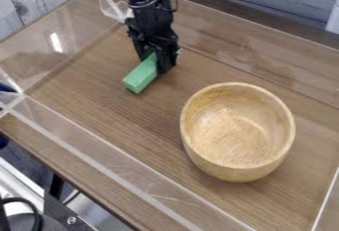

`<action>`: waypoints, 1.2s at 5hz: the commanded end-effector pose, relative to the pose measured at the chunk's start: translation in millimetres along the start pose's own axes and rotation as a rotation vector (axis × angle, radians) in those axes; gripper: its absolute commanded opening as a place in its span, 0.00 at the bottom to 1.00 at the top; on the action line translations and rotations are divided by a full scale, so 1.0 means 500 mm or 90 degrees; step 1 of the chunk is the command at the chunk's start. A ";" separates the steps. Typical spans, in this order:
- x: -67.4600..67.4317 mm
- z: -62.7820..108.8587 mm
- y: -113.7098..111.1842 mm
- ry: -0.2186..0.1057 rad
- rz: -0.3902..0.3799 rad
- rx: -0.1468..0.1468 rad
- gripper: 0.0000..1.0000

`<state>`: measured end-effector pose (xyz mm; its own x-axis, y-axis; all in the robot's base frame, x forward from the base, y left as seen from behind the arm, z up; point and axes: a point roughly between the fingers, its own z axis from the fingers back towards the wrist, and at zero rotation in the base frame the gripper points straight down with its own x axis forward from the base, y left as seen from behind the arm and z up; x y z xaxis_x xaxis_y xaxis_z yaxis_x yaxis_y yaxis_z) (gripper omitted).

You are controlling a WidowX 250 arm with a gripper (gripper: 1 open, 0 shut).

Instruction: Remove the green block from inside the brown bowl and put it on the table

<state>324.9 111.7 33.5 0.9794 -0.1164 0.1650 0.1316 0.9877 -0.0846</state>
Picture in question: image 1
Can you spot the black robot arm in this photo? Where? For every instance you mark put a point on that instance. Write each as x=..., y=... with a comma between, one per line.
x=150, y=31

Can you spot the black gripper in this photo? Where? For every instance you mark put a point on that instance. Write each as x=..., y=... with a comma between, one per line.
x=151, y=33

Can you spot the black table leg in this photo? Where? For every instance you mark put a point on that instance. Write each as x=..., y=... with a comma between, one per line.
x=57, y=187

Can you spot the black metal bracket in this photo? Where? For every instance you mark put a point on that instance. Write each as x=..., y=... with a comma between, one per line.
x=62, y=219

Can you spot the clear acrylic tray wall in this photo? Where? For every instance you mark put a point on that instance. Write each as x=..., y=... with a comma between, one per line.
x=113, y=141

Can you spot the green rectangular block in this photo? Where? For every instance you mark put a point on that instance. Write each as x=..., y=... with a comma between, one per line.
x=142, y=75

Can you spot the clear acrylic corner bracket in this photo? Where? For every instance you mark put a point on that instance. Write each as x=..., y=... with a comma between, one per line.
x=115, y=10

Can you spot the brown wooden bowl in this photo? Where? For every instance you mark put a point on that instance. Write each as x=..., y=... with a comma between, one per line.
x=238, y=131

